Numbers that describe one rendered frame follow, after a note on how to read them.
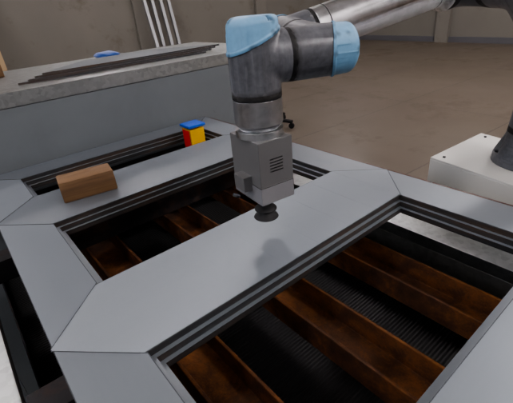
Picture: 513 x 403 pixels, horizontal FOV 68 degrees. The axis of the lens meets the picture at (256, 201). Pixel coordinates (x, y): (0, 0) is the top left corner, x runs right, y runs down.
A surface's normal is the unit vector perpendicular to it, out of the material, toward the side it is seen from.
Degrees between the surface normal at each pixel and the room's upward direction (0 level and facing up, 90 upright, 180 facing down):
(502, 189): 90
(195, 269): 0
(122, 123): 90
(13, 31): 90
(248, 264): 0
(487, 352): 0
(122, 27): 90
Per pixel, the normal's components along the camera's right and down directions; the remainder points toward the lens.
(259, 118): 0.08, 0.47
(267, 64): 0.33, 0.47
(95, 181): 0.52, 0.37
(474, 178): -0.80, 0.34
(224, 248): -0.08, -0.88
